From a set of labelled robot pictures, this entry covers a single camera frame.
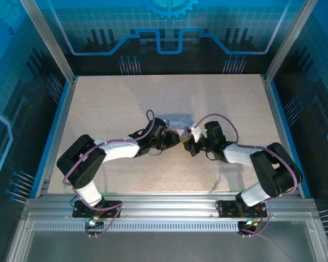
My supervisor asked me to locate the clear plastic bag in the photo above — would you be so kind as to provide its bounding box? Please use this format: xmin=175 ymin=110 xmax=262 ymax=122
xmin=157 ymin=112 xmax=195 ymax=130

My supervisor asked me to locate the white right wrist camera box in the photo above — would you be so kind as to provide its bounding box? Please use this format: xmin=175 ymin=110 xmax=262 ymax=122
xmin=186 ymin=122 xmax=203 ymax=143

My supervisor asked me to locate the aluminium frame rail with slots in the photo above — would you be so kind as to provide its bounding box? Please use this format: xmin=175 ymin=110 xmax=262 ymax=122
xmin=24 ymin=192 xmax=319 ymax=233

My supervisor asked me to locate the aluminium side rail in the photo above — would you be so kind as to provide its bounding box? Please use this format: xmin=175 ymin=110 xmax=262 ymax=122
xmin=261 ymin=75 xmax=307 ymax=198
xmin=34 ymin=76 xmax=79 ymax=198

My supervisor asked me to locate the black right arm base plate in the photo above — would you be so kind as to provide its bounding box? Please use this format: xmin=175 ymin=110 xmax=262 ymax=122
xmin=215 ymin=199 xmax=272 ymax=219

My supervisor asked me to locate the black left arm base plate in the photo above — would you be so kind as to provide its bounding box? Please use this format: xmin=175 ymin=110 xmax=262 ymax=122
xmin=72 ymin=200 xmax=124 ymax=219

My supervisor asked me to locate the aluminium frame post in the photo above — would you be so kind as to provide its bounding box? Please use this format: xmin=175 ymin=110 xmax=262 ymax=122
xmin=18 ymin=0 xmax=78 ymax=84
xmin=263 ymin=0 xmax=317 ymax=84

